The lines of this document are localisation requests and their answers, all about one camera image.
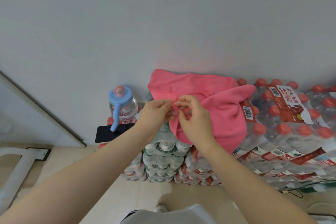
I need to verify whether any person's right hand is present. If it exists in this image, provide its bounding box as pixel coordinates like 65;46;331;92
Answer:
173;94;217;149

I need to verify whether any person's left hand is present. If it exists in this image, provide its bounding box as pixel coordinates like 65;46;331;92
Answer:
136;99;179;142

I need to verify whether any pink towel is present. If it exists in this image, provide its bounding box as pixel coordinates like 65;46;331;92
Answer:
147;69;257;155

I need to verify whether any person's right forearm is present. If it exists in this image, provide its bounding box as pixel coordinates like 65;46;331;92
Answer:
203;140;320;224

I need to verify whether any person's left forearm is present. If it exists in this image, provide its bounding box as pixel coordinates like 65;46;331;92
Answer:
0;129;155;224

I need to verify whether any clear jug with blue lid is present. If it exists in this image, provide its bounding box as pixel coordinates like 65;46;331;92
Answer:
108;85;139;132

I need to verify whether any black smartphone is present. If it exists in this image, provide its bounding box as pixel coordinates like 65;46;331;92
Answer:
95;122;136;144

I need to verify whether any stack of bottled water packs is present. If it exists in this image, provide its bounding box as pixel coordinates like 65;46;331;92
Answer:
98;78;336;193

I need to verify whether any white shirt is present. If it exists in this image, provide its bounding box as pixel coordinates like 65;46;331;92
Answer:
122;204;218;224

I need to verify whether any white leg extension machine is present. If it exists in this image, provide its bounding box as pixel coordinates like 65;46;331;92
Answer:
0;147;52;214

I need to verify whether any black power cable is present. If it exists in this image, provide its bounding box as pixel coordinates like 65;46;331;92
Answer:
282;179;336;198

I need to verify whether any white gym frame grey panel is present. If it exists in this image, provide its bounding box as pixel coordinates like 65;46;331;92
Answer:
307;202;336;224

